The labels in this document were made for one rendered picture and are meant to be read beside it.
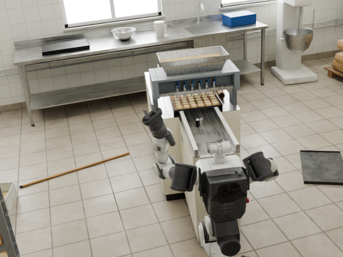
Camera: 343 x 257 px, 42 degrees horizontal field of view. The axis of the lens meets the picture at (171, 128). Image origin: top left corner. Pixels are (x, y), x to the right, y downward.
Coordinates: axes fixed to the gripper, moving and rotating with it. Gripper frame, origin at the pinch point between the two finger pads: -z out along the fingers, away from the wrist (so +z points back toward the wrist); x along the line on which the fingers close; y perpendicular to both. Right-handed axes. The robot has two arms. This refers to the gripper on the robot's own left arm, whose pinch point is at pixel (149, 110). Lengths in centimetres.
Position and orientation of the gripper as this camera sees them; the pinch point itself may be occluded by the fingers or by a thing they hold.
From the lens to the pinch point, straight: 236.4
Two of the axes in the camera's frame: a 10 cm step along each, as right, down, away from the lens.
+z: 3.0, 6.6, 6.9
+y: 6.3, 4.1, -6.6
